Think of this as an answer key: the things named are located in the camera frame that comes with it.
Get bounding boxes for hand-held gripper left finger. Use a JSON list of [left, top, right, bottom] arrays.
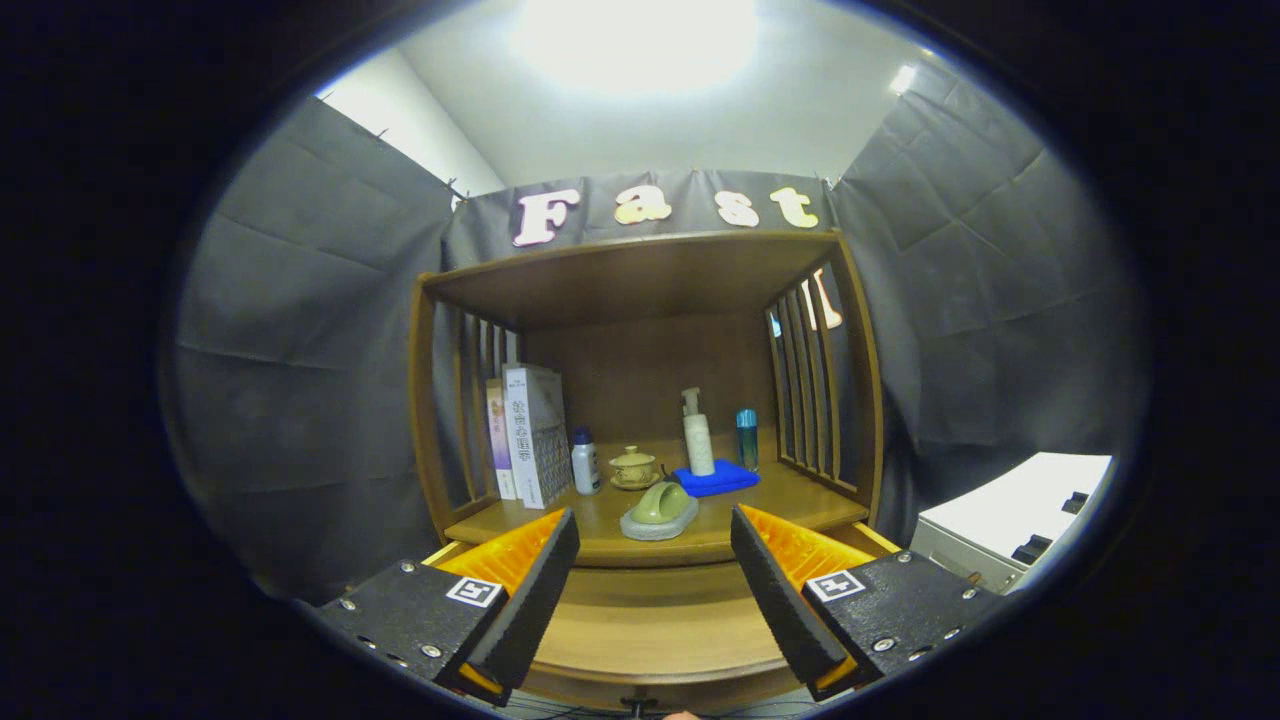
[[313, 507, 582, 707]]

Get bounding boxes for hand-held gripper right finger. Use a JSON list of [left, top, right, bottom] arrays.
[[729, 504, 1004, 703]]

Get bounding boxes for brown wooden drawer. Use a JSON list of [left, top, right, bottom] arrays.
[[420, 520, 901, 713]]

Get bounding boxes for green handled scrub sponge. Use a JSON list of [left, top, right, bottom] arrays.
[[620, 480, 701, 542]]

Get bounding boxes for brown wooden countertop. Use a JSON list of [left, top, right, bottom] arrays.
[[445, 435, 869, 569]]

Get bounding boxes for white plastic drawer unit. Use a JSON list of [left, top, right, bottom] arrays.
[[908, 452, 1113, 596]]

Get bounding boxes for brown wooden cabinet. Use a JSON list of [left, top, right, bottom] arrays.
[[408, 230, 886, 571]]

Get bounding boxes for blue folded cloth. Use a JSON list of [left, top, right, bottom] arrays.
[[672, 459, 761, 498]]

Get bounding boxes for white bottle with blue cap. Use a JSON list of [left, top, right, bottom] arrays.
[[571, 427, 603, 496]]

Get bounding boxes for thick white book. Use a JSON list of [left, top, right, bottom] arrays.
[[503, 363, 575, 510]]

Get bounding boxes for thin pink book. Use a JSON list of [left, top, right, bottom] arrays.
[[486, 378, 519, 501]]

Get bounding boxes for yellow lidded ceramic teacup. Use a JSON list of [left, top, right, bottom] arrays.
[[608, 445, 661, 491]]

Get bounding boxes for white pump bottle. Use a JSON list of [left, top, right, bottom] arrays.
[[681, 387, 716, 477]]

